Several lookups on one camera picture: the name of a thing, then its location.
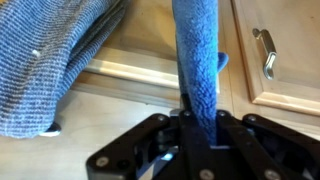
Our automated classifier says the wooden drawer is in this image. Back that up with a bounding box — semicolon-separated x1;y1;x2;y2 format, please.
232;0;320;116
71;0;234;109

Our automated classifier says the grey-blue striped towel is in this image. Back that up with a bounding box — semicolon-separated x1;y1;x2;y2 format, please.
0;0;130;138

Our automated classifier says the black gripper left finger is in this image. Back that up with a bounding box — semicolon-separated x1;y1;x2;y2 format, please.
85;109;214;180

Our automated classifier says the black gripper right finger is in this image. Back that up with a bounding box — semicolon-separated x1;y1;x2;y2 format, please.
214;109;320;180

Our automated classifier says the metal drawer handle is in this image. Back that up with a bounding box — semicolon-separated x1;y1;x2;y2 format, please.
252;28;277;80

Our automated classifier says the blue microfiber cloth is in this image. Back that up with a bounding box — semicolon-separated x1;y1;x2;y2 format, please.
172;0;228;145

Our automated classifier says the left wooden drawer front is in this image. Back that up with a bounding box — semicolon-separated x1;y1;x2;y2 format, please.
232;0;320;116

